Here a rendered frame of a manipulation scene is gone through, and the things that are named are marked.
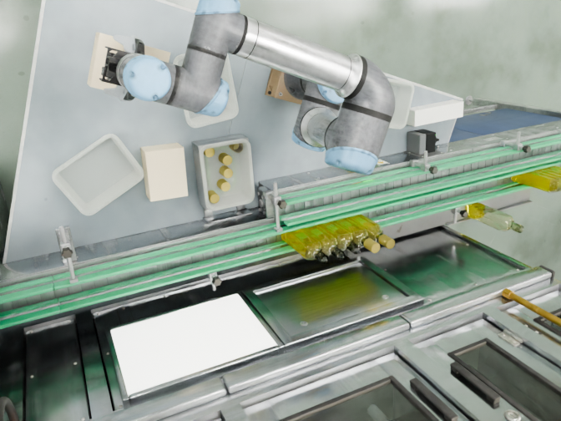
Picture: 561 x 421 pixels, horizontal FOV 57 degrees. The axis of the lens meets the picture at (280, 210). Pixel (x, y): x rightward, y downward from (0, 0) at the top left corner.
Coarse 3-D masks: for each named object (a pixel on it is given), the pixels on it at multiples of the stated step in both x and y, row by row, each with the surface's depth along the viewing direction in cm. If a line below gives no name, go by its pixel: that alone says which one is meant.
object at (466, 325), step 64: (384, 256) 191; (448, 256) 187; (64, 320) 164; (128, 320) 160; (384, 320) 147; (448, 320) 149; (512, 320) 147; (0, 384) 135; (64, 384) 135; (256, 384) 129; (320, 384) 130; (384, 384) 129; (448, 384) 124; (512, 384) 126
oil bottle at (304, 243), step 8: (288, 232) 172; (296, 232) 170; (304, 232) 170; (288, 240) 173; (296, 240) 167; (304, 240) 164; (312, 240) 164; (296, 248) 168; (304, 248) 162; (312, 248) 160; (320, 248) 162; (304, 256) 164; (312, 256) 161
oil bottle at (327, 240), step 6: (306, 228) 173; (312, 228) 173; (318, 228) 173; (312, 234) 169; (318, 234) 168; (324, 234) 168; (330, 234) 168; (324, 240) 164; (330, 240) 164; (336, 240) 165; (324, 246) 163; (330, 246) 163; (324, 252) 164
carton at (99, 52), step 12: (96, 36) 117; (108, 36) 113; (96, 48) 114; (120, 48) 115; (144, 48) 117; (156, 48) 119; (96, 60) 114; (168, 60) 120; (96, 72) 115; (96, 84) 115; (108, 84) 116
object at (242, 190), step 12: (216, 144) 163; (228, 144) 164; (204, 156) 170; (216, 156) 172; (240, 156) 174; (204, 168) 163; (216, 168) 173; (240, 168) 176; (252, 168) 171; (204, 180) 165; (216, 180) 174; (228, 180) 176; (240, 180) 178; (252, 180) 172; (204, 192) 167; (216, 192) 176; (228, 192) 177; (240, 192) 179; (252, 192) 173; (216, 204) 172; (228, 204) 171; (240, 204) 173
